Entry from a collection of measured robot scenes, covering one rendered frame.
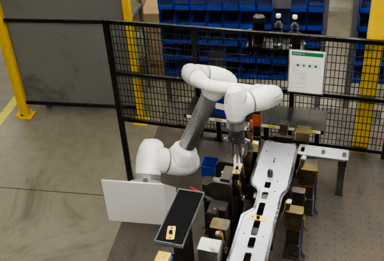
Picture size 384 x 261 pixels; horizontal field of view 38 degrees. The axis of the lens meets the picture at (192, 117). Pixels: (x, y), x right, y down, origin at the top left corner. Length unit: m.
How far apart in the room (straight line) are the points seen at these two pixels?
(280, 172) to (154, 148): 0.75
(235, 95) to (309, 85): 1.14
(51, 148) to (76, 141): 0.23
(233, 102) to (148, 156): 0.93
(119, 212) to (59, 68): 2.34
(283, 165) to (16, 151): 2.88
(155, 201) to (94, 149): 2.03
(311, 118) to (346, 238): 0.79
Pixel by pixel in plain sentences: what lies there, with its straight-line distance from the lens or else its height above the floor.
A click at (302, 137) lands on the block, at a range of 3.40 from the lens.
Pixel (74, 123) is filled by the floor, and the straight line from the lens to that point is 5.55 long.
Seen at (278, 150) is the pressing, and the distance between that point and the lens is 3.33.
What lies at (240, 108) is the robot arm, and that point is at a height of 1.66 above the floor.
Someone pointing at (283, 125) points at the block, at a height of 1.08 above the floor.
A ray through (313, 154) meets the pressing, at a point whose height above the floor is 1.00.
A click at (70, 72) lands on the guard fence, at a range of 5.35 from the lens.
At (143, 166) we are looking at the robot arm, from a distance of 3.27.
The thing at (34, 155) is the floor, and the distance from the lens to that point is 5.25.
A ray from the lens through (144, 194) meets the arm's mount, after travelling 3.18.
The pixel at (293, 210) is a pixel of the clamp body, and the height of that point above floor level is 1.04.
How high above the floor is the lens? 3.05
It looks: 34 degrees down
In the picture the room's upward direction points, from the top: 4 degrees counter-clockwise
